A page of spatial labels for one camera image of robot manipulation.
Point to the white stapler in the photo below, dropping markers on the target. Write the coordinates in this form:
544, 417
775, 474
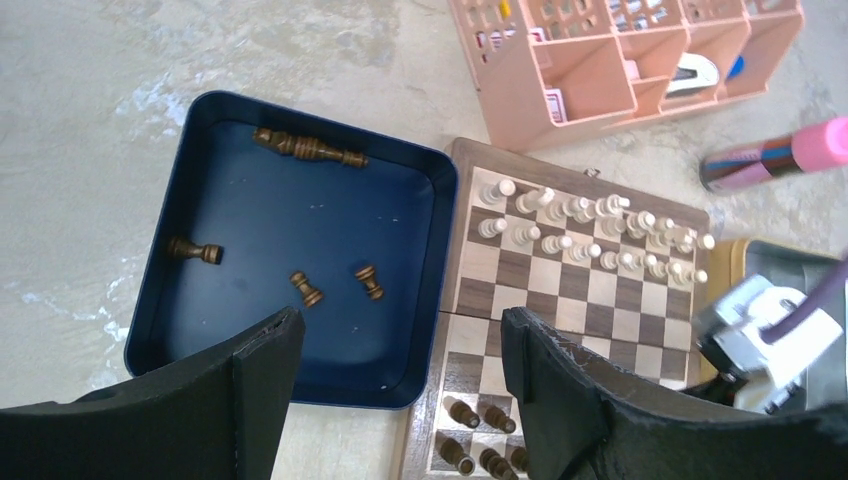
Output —
694, 73

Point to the orange file organizer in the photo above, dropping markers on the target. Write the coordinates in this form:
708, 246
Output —
549, 73

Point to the dark chess piece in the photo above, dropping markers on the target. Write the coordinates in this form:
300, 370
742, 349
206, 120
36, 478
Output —
455, 455
496, 465
461, 412
519, 459
498, 419

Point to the dark blue tin tray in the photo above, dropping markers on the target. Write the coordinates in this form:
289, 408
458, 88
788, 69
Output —
268, 207

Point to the light chess pieces row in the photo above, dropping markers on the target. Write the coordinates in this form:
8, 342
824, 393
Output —
535, 238

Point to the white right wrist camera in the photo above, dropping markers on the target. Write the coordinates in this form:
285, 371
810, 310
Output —
761, 342

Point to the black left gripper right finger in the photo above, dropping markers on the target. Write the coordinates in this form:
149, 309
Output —
586, 418

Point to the blue cap glue stick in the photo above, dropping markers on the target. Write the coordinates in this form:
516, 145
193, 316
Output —
737, 68

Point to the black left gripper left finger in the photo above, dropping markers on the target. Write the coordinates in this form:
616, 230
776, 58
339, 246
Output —
217, 414

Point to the wooden chess board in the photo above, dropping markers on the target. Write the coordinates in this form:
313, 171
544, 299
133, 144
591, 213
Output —
641, 327

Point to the pink cap bottle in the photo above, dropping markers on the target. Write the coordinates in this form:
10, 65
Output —
811, 149

